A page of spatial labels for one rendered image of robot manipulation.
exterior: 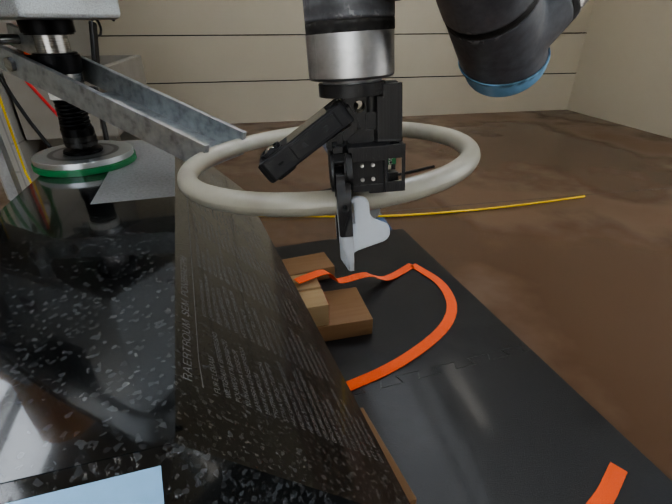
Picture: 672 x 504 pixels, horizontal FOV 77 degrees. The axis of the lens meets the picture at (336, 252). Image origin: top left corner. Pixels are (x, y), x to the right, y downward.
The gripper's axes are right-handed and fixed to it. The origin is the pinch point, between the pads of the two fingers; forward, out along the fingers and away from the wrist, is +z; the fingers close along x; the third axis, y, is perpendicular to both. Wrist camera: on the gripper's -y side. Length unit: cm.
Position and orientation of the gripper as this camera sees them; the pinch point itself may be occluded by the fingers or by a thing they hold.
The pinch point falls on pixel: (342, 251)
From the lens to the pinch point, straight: 53.3
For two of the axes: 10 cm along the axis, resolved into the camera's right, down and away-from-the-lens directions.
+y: 10.0, -0.9, 0.4
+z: 0.6, 8.9, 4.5
